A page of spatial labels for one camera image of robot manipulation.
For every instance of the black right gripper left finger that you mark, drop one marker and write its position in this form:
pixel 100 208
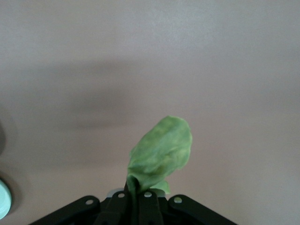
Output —
pixel 110 211

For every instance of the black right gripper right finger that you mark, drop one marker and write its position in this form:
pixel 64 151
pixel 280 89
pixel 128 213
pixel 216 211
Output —
pixel 159 213

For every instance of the green lettuce leaf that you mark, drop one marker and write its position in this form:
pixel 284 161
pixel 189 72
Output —
pixel 164 150

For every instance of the green plate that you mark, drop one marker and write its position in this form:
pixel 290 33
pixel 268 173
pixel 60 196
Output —
pixel 3 199

